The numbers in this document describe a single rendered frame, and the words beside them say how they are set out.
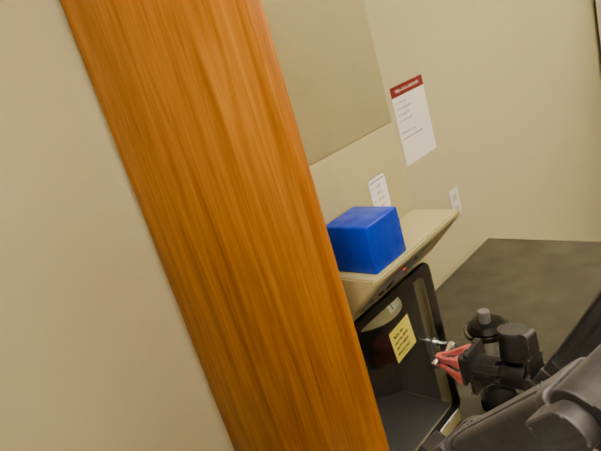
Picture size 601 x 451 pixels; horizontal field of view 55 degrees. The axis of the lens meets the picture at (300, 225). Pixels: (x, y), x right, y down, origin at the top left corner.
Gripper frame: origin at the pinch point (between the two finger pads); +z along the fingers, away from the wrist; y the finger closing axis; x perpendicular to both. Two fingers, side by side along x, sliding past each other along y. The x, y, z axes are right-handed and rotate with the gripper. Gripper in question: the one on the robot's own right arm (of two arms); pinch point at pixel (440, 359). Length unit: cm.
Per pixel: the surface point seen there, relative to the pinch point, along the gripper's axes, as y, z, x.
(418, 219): 31.0, 0.8, -5.1
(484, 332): -2.6, -2.5, -15.7
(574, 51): 21, 49, -252
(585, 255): -27, 4, -103
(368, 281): 30.9, -4.5, 20.8
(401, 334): 9.1, 4.4, 5.4
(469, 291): -26, 33, -71
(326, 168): 49, 6, 12
